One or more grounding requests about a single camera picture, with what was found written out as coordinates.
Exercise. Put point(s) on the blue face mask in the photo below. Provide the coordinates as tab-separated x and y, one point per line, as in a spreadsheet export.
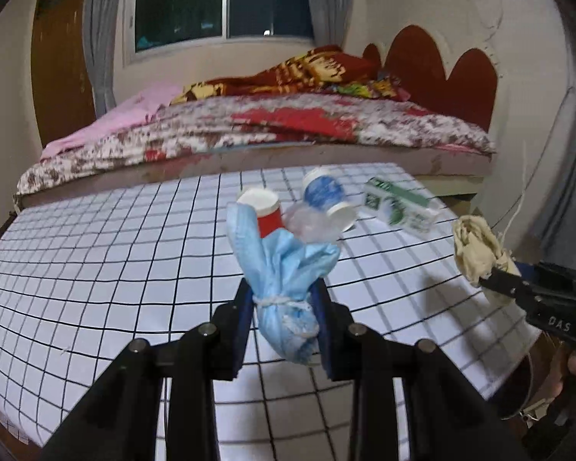
278	269

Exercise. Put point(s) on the wooden door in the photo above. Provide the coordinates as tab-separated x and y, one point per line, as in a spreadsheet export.
62	67

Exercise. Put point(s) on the sliding glass window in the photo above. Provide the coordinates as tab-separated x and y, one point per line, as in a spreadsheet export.
221	5

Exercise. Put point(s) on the cream bed frame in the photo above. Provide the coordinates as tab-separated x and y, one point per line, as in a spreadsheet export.
456	187

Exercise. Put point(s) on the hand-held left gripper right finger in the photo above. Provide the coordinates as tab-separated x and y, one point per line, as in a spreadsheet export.
331	345

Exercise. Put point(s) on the red padded headboard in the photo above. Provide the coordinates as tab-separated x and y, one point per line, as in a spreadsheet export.
437	67

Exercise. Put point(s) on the blue white paper cup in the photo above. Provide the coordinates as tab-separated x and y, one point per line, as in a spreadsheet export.
324	192

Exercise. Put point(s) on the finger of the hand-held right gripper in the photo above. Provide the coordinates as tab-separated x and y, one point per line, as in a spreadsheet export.
547	273
506	285

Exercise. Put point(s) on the red printed blanket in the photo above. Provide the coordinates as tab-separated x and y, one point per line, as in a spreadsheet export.
307	72

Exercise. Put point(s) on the green white carton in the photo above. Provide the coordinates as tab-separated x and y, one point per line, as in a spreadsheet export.
398	204

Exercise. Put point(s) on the red paper cup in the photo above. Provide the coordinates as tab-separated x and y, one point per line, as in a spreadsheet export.
269	216

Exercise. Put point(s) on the clear crushed plastic bottle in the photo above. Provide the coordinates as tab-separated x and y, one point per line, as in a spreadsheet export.
312	223

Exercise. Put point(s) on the black bucket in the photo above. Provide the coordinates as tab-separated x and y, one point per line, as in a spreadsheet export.
518	389

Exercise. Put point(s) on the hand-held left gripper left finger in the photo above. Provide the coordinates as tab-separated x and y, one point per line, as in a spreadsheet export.
242	336

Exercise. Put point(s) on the bed with floral bedding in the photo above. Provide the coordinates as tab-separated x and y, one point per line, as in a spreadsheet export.
221	129

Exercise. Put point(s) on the mattress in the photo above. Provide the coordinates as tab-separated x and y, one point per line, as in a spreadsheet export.
317	154

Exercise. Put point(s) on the pink blanket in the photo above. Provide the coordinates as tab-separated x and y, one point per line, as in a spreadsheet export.
120	115

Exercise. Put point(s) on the white grid tablecloth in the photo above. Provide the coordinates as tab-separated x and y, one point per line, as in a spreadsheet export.
101	259

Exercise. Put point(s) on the white cloth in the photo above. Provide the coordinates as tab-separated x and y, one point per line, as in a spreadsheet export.
475	249

